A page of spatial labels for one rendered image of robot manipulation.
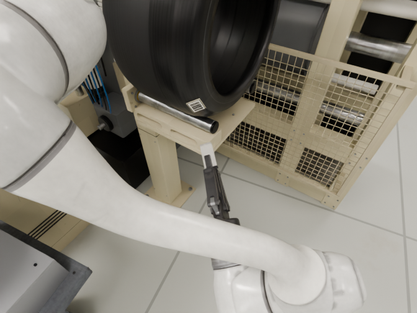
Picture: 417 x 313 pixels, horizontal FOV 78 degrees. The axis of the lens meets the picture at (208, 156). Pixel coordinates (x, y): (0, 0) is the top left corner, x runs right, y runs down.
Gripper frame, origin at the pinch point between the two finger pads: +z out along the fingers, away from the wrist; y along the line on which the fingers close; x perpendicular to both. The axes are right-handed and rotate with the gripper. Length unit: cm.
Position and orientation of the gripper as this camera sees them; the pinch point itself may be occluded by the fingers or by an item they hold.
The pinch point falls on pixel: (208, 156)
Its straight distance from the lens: 65.7
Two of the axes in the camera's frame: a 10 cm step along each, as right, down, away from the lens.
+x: 9.4, -2.8, -2.0
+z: -2.1, -9.2, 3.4
